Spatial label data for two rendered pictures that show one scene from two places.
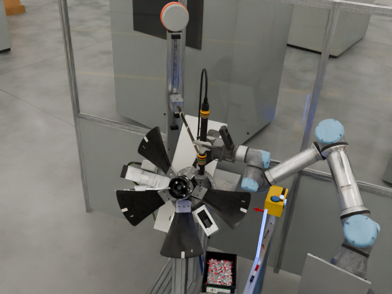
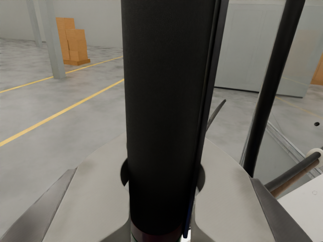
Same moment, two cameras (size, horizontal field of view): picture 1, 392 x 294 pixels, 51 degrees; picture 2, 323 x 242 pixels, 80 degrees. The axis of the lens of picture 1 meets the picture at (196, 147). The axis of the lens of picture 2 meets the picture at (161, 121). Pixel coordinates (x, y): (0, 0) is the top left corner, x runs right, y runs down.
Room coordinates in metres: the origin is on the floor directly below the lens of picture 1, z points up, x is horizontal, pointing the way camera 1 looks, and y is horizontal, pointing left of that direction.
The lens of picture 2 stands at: (1.62, -0.11, 1.57)
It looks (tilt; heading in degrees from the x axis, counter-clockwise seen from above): 27 degrees down; 70
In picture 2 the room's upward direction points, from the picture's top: 3 degrees clockwise
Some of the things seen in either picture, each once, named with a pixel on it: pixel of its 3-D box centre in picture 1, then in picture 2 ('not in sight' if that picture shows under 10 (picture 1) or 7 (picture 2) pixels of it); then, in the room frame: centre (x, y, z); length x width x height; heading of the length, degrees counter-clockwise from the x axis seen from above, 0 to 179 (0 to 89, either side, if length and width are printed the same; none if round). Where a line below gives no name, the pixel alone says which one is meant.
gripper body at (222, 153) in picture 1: (224, 150); not in sight; (1.61, -0.14, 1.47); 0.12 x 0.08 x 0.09; 70
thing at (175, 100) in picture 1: (176, 102); not in sight; (2.25, 0.13, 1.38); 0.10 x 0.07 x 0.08; 15
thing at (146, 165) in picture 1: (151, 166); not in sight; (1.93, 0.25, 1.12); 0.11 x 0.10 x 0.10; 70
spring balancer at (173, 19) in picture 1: (174, 17); not in sight; (2.34, 0.16, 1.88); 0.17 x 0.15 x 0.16; 70
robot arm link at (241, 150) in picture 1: (241, 153); not in sight; (1.59, -0.21, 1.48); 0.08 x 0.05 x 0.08; 160
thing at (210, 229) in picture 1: (208, 220); not in sight; (1.66, -0.09, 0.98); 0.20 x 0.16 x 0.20; 160
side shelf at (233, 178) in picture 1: (210, 179); not in sight; (2.21, -0.11, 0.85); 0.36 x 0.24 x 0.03; 70
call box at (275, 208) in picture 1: (275, 201); not in sight; (1.81, -0.47, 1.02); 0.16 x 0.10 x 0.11; 160
